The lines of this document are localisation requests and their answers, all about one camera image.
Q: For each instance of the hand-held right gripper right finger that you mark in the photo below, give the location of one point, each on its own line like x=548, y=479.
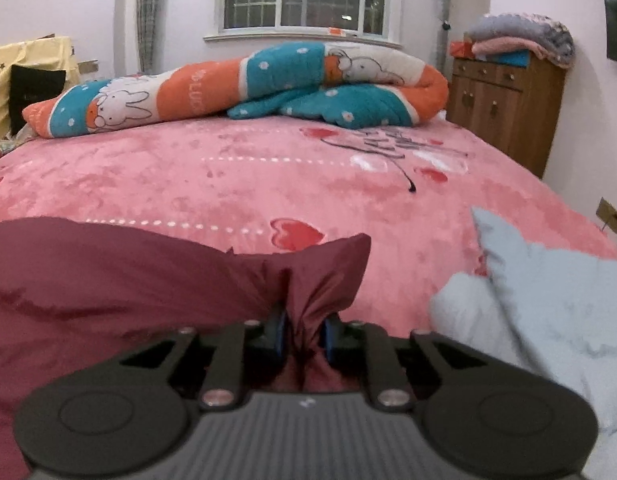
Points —
x=331, y=340

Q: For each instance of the black cushion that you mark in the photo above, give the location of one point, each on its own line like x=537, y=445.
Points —
x=36, y=95

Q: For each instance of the teal folded cloth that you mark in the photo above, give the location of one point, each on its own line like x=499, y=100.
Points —
x=508, y=58

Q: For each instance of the grey checked curtain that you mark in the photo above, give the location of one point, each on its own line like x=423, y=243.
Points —
x=446, y=5
x=149, y=15

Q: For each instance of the rolled rabbit print quilt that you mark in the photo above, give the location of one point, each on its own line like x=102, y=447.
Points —
x=268, y=77

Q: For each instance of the wooden cabinet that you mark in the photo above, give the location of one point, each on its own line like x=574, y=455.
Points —
x=508, y=110

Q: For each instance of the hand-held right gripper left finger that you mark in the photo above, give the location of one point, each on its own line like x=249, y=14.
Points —
x=280, y=334

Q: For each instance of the folded pink blanket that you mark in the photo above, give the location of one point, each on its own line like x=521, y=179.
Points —
x=503, y=47

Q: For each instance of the floral patterned cloth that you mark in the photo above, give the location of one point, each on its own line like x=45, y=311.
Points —
x=6, y=146

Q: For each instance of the maroon garment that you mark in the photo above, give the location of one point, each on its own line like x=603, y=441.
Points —
x=113, y=285

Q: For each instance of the folded grey blanket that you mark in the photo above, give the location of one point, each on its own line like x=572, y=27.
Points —
x=528, y=32

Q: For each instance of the yellow cloth cover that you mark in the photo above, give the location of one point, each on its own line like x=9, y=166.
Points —
x=18, y=57

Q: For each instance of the light blue garment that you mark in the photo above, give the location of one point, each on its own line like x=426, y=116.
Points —
x=548, y=305

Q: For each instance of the small orange white box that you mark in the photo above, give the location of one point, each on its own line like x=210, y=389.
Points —
x=336, y=31

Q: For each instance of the pink heart print bed blanket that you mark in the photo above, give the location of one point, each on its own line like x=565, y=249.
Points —
x=228, y=175

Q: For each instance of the wall socket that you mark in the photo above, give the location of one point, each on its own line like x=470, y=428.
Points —
x=608, y=212

